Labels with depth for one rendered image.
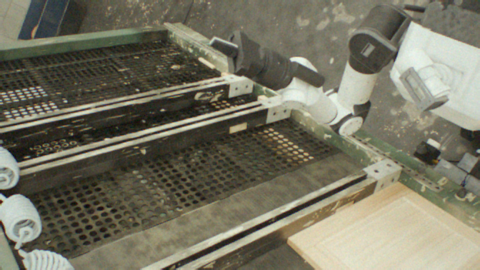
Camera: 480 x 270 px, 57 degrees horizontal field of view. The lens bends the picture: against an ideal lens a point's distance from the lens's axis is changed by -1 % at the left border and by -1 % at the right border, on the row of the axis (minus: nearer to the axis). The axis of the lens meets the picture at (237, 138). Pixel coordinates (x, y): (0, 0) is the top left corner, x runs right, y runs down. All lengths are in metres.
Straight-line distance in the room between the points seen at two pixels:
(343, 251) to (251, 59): 0.53
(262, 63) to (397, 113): 1.59
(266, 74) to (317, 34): 1.94
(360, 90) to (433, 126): 1.25
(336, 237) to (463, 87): 0.49
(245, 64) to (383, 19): 0.38
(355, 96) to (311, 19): 1.81
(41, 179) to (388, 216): 0.97
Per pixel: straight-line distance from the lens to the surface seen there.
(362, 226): 1.27
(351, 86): 1.25
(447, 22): 1.06
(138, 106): 1.60
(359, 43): 1.14
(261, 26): 3.26
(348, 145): 1.58
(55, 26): 5.15
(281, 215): 1.16
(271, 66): 1.04
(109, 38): 2.28
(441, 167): 1.63
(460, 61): 1.04
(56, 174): 1.31
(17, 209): 0.94
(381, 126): 2.55
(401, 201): 1.42
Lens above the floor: 2.30
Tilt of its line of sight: 49 degrees down
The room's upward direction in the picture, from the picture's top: 68 degrees counter-clockwise
